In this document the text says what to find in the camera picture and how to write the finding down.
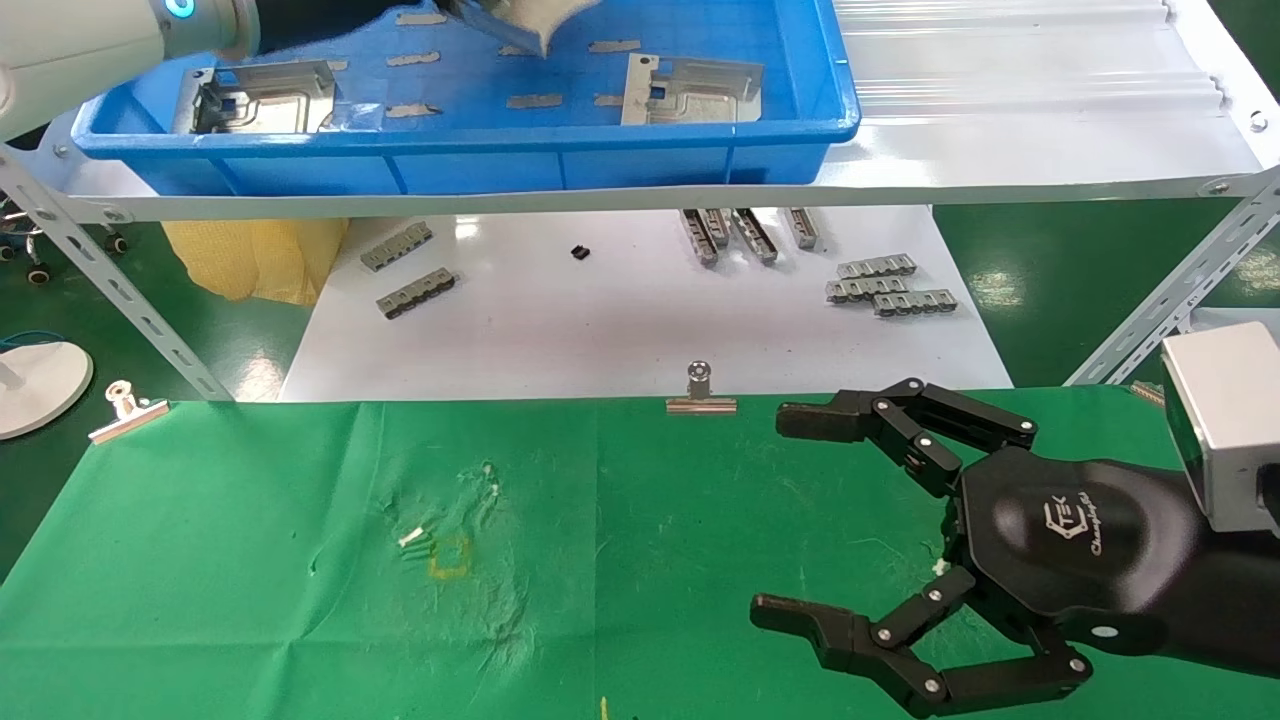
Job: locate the white round stand base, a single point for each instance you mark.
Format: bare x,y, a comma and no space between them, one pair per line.
40,390

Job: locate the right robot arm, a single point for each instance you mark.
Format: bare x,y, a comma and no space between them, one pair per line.
1240,600

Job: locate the grey comb shaped metal part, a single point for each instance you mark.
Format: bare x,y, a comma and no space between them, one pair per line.
397,247
416,294
866,290
915,303
877,267

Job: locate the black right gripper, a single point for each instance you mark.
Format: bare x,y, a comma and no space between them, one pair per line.
1070,540

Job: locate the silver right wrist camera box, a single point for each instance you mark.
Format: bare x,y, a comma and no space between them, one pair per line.
1225,420

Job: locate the white metal shelf rack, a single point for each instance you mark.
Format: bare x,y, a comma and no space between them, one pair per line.
1000,100

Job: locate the green table cloth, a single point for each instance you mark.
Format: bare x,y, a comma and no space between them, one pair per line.
650,560

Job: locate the grey metal channel bar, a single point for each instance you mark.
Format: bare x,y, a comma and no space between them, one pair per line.
717,228
755,235
803,228
698,238

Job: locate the black chair caster base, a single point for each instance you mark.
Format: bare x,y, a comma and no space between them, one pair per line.
38,275

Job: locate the white paper scrap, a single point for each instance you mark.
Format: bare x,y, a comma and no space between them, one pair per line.
411,538

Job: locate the yellow mesh bag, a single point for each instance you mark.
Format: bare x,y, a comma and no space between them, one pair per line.
250,260

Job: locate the small black clip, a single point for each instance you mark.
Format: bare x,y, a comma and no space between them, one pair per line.
580,253

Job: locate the clear plastic film piece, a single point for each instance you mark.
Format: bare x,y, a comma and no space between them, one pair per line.
358,115

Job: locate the blue plastic bin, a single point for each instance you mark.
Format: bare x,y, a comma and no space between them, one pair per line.
500,165

